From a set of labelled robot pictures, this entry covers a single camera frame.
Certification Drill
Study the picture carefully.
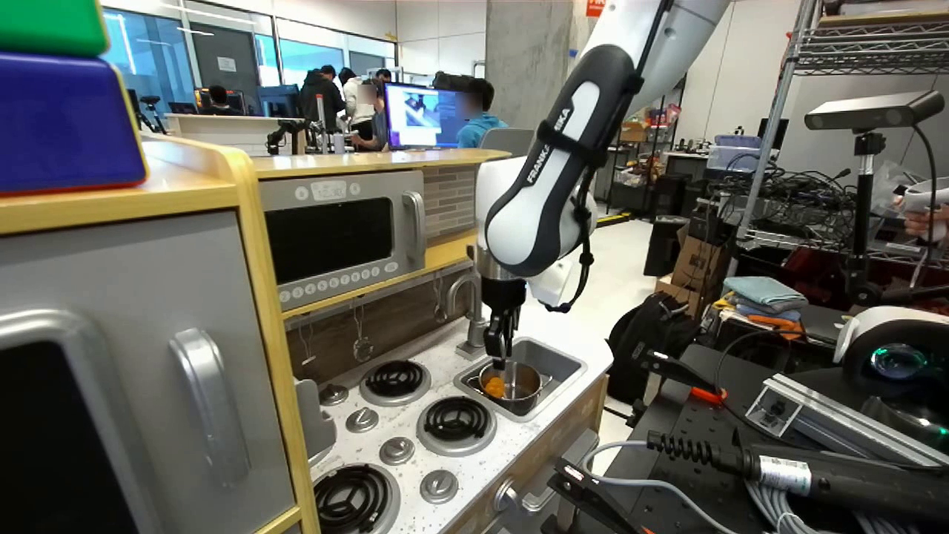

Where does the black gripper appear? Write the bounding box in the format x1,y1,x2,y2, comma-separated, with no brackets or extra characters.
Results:
476,275,526,394

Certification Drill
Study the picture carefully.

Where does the small metal pot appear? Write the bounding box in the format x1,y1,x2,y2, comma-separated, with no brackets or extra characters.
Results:
475,360,547,417

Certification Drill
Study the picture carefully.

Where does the grey toy sink basin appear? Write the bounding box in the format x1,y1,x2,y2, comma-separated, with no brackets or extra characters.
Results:
451,337,586,425

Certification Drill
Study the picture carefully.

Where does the silver toy faucet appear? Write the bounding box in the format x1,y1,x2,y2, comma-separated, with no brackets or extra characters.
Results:
440,269,489,360

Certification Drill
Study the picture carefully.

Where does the black coil stove burner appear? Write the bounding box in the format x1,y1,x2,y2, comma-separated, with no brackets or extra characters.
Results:
415,394,501,458
354,357,433,410
310,459,402,534

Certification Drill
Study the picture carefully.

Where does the grey toy microwave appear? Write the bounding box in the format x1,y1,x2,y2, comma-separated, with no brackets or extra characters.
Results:
258,168,430,315

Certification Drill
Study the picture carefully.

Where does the wooden toy play kitchen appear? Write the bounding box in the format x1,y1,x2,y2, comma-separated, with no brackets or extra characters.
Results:
0,130,615,534

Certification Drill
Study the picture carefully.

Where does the grey toy fridge door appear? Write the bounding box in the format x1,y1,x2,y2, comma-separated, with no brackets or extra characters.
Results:
0,208,300,534

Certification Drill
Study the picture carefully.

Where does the blue toy block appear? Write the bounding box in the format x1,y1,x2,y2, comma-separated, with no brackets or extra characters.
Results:
0,51,150,195

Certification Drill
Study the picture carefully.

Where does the green toy block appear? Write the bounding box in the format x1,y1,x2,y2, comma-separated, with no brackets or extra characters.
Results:
0,0,113,60

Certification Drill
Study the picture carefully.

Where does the hanging metal utensil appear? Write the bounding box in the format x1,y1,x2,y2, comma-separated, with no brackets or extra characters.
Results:
347,305,380,364

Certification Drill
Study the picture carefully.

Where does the black backpack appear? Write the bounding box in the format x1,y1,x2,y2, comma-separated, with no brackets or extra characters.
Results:
604,293,695,403

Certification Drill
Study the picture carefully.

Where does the orange clamp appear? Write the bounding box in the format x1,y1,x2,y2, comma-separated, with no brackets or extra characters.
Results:
639,348,731,412

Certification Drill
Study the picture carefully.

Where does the cardboard box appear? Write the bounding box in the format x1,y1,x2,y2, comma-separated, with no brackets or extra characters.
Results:
669,232,730,299

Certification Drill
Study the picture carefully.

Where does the person in blue shirt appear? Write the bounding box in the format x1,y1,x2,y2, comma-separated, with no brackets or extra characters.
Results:
454,75,509,150

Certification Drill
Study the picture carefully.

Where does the computer monitor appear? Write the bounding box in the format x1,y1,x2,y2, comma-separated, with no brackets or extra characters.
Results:
380,79,469,150

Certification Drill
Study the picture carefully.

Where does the blue folded cloth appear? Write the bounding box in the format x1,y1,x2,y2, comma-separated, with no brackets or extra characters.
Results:
721,272,808,311

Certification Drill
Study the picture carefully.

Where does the person in white top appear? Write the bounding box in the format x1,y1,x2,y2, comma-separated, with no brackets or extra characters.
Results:
334,66,390,155

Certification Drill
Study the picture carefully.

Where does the person in dark top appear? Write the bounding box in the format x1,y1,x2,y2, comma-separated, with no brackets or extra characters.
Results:
294,61,348,155

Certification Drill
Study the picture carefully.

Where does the white round device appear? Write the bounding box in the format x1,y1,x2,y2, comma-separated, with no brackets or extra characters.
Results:
830,303,949,385

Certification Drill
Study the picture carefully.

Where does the metal shelf rack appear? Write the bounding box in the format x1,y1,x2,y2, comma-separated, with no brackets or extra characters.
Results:
731,0,949,241

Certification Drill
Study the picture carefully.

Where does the black arm strap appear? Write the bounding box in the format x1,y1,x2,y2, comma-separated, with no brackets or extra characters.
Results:
532,115,598,168

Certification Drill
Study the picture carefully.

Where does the grey fridge door handle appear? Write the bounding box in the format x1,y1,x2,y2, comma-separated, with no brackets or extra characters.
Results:
165,326,254,492

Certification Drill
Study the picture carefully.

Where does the grey coiled cable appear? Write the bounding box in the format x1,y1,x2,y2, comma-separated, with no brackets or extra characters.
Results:
580,440,921,534

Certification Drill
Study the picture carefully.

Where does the aluminium extrusion rail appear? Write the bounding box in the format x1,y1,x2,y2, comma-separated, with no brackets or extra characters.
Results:
743,370,949,468

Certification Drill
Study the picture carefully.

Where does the black camera stand pole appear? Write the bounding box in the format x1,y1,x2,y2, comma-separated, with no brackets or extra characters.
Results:
844,127,890,305

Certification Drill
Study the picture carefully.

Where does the grey camera on stand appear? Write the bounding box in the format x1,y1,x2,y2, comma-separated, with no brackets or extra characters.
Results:
799,88,949,133

